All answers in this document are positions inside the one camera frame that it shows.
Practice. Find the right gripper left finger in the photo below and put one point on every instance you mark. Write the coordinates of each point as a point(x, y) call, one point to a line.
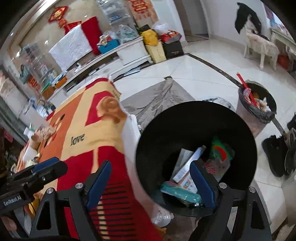
point(50, 220)

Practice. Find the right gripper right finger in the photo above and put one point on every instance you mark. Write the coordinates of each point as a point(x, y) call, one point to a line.
point(234, 214)

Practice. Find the black round trash bin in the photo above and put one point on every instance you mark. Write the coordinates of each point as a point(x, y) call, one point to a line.
point(192, 125)

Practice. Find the grey lined trash bin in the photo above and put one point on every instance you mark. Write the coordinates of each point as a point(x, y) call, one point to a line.
point(256, 106)

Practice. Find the cardboard paper roll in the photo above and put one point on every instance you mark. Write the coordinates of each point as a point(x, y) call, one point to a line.
point(35, 141)

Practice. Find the crumpled tissue paper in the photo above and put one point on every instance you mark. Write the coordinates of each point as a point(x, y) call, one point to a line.
point(45, 132)

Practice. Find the black shoes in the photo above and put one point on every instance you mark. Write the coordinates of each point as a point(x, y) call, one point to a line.
point(280, 151)

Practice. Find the red orange patterned blanket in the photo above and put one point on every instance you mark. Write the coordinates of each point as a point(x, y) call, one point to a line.
point(88, 130)

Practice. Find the grey floor rug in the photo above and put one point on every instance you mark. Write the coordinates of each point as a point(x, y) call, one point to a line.
point(150, 102)

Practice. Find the white cloth covered TV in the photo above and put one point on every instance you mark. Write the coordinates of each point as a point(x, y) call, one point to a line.
point(72, 47)

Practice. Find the white chair with jacket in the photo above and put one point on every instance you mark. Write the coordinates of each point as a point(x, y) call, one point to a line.
point(263, 47)

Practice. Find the blue storage basket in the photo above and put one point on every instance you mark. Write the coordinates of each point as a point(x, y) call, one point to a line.
point(109, 46)

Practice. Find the white TV cabinet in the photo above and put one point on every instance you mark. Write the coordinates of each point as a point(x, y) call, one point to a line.
point(111, 65)

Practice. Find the red Chinese knot ornament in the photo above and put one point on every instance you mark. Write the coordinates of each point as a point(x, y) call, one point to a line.
point(58, 16)

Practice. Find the beige paper bag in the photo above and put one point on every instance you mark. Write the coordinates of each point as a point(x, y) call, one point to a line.
point(156, 52)

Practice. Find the white side table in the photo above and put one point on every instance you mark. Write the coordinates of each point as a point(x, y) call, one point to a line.
point(277, 35)

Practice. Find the yellow bag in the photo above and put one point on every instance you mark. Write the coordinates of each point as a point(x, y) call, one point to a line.
point(150, 37)

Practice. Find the clear acrylic shelf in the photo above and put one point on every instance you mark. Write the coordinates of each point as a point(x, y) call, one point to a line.
point(116, 12)

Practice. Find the black jacket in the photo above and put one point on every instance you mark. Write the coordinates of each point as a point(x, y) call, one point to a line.
point(245, 13)

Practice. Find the red hanging couplet ornament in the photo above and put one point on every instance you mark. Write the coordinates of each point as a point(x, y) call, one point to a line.
point(139, 6)

